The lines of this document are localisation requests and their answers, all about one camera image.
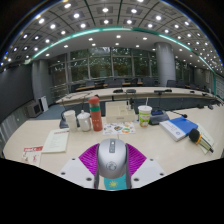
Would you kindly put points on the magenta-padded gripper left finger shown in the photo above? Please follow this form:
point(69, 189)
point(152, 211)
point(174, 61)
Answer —
point(89, 159)

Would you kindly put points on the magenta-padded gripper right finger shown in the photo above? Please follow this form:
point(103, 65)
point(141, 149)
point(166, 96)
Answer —
point(135, 159)

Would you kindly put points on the silver grey computer mouse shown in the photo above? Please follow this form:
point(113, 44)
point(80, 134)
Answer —
point(112, 159)

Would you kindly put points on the colourful sticker sheet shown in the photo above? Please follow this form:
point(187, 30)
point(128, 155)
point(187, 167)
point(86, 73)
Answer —
point(118, 128)

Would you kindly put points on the white paper booklet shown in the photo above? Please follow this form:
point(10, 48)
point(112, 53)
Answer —
point(56, 141)

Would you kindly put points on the white paper cup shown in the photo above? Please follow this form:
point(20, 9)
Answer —
point(70, 120)

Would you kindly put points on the green-print paper cup with straw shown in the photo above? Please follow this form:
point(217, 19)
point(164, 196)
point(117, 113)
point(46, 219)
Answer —
point(145, 116)

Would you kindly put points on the red bottle with green band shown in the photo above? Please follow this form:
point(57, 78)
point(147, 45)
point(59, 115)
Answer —
point(96, 115)

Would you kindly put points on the black desktop device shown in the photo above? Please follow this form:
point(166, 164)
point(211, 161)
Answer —
point(159, 118)

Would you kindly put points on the white cardboard box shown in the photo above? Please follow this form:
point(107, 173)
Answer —
point(120, 113)

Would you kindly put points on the blue and white book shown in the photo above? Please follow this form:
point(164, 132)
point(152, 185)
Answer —
point(178, 128)

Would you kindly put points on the fan-print magazine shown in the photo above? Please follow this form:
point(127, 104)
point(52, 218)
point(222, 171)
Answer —
point(32, 155)

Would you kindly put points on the black microphone with yellow band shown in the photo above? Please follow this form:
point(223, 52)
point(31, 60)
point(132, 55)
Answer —
point(194, 135)

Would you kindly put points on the long curved conference desk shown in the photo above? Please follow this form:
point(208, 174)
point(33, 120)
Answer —
point(143, 91)

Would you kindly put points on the dark office chairs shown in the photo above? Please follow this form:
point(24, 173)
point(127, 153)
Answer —
point(171, 83)

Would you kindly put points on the ceiling lights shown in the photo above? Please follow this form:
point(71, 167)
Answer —
point(105, 10)

